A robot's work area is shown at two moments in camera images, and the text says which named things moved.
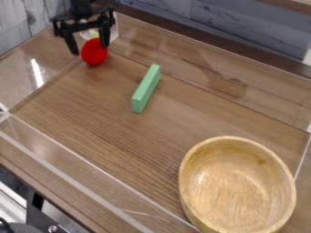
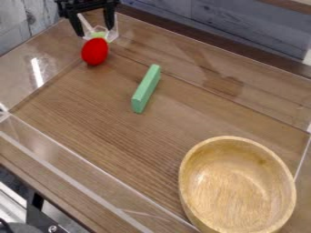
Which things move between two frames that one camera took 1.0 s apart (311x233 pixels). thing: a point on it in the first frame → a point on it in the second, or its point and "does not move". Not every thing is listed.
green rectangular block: (146, 88) does not move
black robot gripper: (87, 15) → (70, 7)
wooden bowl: (236, 187) does not move
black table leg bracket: (38, 217) does not move
